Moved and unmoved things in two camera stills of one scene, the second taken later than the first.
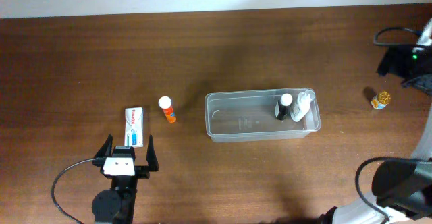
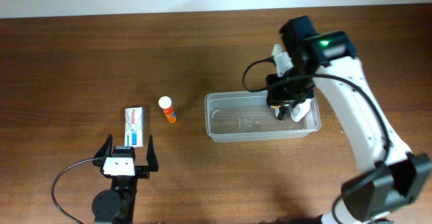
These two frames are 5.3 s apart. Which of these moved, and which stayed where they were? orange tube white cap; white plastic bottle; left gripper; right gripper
Moved: right gripper
Stayed: orange tube white cap; white plastic bottle; left gripper
